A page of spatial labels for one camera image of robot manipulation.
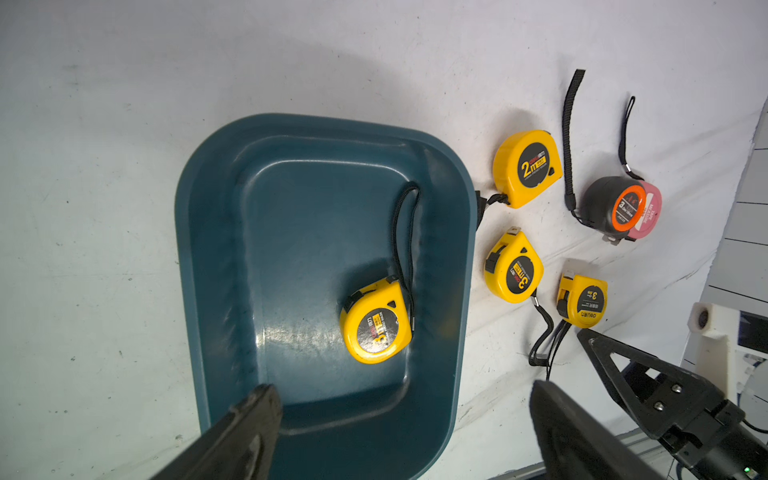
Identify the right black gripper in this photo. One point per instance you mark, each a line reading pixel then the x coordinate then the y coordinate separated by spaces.
pixel 688 415

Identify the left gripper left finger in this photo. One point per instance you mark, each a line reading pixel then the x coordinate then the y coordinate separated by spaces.
pixel 239 446

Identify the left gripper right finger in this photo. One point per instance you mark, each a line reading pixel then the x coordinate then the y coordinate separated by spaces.
pixel 574 445

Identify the yellow tape measure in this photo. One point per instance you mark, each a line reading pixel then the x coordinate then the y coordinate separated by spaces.
pixel 377 321
pixel 512 272
pixel 581 303
pixel 524 166

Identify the pink tape measure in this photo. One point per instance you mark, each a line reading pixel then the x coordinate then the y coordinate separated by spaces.
pixel 653 202

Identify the orange black tape measure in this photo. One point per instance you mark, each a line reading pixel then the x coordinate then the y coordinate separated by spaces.
pixel 612 205

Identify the teal plastic storage box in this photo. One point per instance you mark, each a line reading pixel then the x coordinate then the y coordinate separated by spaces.
pixel 279 219

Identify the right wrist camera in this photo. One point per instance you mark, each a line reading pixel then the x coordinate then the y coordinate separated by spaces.
pixel 729 348

